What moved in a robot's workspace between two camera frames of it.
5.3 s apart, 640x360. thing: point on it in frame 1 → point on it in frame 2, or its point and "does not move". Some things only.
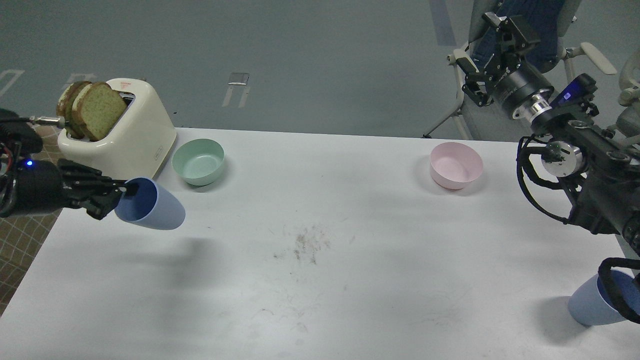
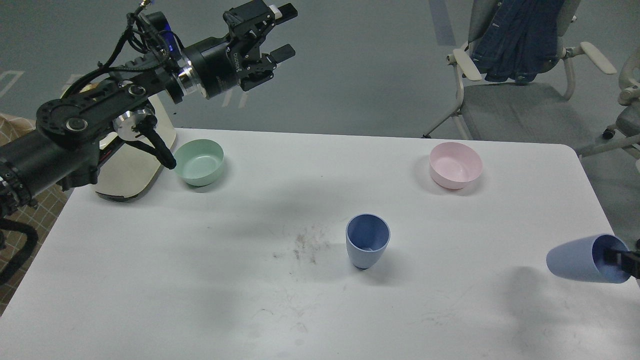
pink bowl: (452, 164) does not move
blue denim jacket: (539, 18) does not move
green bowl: (200, 162) does not move
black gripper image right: (504, 75) → (629, 260)
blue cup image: (151, 205) → (367, 237)
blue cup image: (590, 304) → (582, 260)
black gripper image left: (86, 188) → (218, 64)
